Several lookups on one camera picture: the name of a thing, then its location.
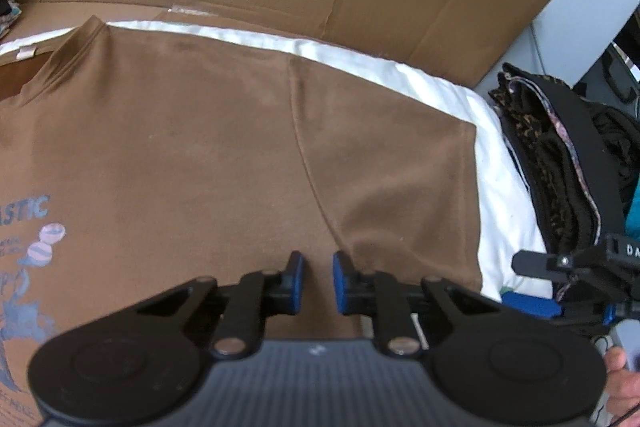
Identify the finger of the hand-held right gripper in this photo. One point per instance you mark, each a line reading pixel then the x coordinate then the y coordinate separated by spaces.
pixel 532 306
pixel 537 264

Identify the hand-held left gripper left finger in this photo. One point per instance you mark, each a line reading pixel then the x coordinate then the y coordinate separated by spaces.
pixel 297 279

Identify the white patterned bed blanket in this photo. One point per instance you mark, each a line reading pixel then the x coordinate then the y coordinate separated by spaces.
pixel 500 217

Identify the brown t-shirt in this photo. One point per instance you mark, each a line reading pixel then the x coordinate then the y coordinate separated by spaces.
pixel 200 157

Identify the black folded garment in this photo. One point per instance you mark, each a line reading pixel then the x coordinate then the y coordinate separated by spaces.
pixel 580 117

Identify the person's right hand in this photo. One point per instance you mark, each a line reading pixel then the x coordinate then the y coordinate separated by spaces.
pixel 622 397

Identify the colourful patterned cloth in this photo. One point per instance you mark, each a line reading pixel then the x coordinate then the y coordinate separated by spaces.
pixel 9 22

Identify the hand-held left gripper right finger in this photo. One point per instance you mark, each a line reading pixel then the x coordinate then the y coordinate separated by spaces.
pixel 339 282

